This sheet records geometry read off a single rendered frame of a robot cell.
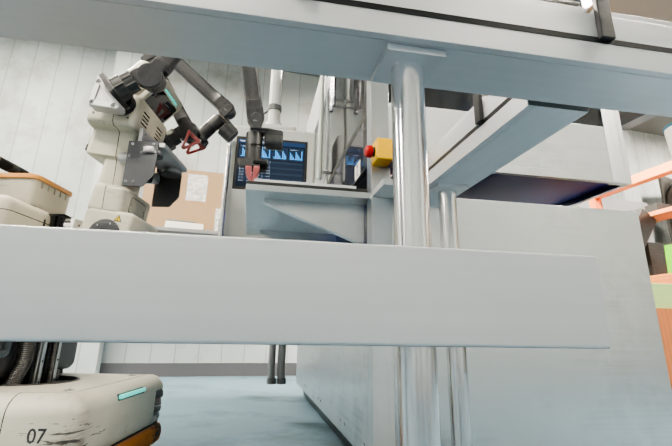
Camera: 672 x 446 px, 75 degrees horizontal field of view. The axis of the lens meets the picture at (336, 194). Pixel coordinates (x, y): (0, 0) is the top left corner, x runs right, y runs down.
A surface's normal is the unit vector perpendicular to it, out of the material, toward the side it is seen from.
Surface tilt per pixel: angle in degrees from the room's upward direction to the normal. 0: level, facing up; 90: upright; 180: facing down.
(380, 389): 90
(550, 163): 90
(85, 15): 180
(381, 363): 90
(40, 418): 90
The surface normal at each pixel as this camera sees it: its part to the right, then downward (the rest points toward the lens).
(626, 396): 0.18, -0.29
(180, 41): -0.02, 0.96
